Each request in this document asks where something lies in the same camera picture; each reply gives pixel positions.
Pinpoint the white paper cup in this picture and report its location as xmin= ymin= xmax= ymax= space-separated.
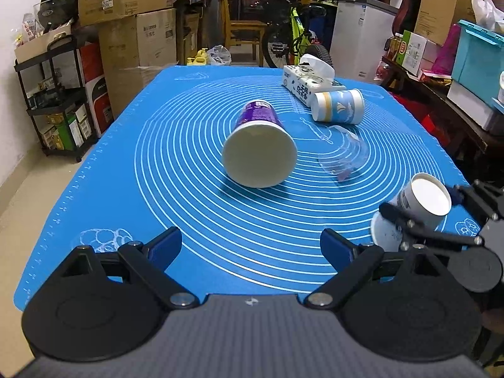
xmin=371 ymin=172 xmax=452 ymax=252

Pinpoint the clear plastic cup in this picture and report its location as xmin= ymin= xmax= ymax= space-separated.
xmin=317 ymin=125 xmax=369 ymax=183

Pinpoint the purple and white cup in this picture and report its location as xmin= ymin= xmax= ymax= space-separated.
xmin=222 ymin=99 xmax=297 ymax=189

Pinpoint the blue sailboat paper cup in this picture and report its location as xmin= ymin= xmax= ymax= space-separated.
xmin=307 ymin=89 xmax=365 ymax=125

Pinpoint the dark wooden side table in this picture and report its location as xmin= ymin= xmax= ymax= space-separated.
xmin=381 ymin=57 xmax=503 ymax=183

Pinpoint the white box under bin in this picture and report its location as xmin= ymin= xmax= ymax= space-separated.
xmin=448 ymin=81 xmax=504 ymax=136

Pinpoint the blue silicone baking mat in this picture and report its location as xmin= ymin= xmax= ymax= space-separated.
xmin=14 ymin=66 xmax=465 ymax=309

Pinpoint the teal plastic storage bin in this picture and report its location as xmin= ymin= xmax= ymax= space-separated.
xmin=452 ymin=20 xmax=504 ymax=107

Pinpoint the green and white carton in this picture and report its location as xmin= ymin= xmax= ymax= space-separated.
xmin=396 ymin=31 xmax=427 ymax=76

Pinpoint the patterned tissue box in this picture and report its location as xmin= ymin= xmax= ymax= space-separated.
xmin=282 ymin=54 xmax=347 ymax=106

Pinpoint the black metal shelf rack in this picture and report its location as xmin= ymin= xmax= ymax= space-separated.
xmin=14 ymin=35 xmax=98 ymax=163

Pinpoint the tall brown cardboard box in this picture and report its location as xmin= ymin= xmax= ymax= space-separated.
xmin=414 ymin=0 xmax=476 ymax=46

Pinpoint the white chest freezer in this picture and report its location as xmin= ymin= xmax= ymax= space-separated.
xmin=330 ymin=0 xmax=398 ymax=83

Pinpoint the large lower cardboard box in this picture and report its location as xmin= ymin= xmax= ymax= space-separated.
xmin=98 ymin=9 xmax=177 ymax=117

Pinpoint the black and green bicycle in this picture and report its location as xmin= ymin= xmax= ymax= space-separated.
xmin=261 ymin=0 xmax=332 ymax=68

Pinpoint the wooden chair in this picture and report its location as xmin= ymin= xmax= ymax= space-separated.
xmin=219 ymin=0 xmax=267 ymax=67

